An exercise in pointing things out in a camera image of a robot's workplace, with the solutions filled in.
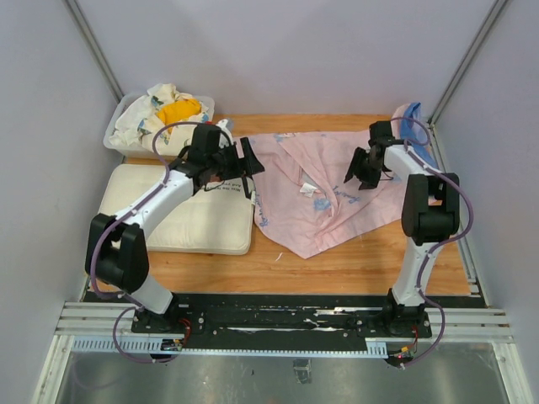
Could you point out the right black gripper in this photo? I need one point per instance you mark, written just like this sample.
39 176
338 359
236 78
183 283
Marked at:
368 181

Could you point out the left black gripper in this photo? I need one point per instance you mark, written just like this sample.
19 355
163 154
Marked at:
248 167

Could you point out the blue pink snowflake pillowcase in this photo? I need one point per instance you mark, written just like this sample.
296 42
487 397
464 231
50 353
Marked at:
302 201

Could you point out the cream bear print pillow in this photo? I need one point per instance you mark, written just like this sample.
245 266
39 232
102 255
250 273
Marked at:
218 221

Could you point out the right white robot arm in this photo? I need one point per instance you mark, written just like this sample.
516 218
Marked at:
430 217

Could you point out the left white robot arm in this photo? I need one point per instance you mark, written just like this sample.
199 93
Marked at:
117 244

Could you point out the orange cloth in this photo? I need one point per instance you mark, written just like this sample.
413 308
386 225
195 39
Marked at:
181 110

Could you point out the clear plastic bin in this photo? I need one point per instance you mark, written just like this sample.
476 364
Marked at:
126 145

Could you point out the cream patterned crumpled cloth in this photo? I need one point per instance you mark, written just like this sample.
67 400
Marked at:
139 122

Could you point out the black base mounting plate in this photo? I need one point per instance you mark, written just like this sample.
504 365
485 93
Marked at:
285 323

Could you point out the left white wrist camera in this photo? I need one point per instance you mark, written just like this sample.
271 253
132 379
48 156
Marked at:
225 126

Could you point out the grey slotted cable duct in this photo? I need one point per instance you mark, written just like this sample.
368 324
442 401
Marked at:
147 345

